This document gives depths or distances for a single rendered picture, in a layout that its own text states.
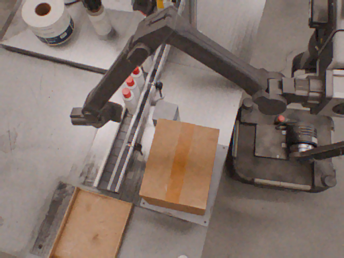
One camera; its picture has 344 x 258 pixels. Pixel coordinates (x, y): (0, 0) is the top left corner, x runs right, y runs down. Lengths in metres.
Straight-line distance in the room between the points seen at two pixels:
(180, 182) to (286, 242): 1.30
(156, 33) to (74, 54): 1.01
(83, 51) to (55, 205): 0.75
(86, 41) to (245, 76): 1.07
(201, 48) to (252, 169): 1.40
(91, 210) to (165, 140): 0.50
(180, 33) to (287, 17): 2.23
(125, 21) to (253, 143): 1.08
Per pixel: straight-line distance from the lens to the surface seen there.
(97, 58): 1.73
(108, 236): 1.51
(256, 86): 0.92
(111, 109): 1.26
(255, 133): 2.19
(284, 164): 2.19
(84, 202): 1.55
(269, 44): 2.81
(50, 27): 1.74
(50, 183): 1.62
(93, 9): 1.62
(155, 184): 1.20
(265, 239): 2.34
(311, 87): 0.95
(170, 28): 0.79
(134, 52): 0.84
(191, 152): 1.22
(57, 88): 1.77
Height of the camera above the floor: 2.30
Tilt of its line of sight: 70 degrees down
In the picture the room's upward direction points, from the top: 10 degrees counter-clockwise
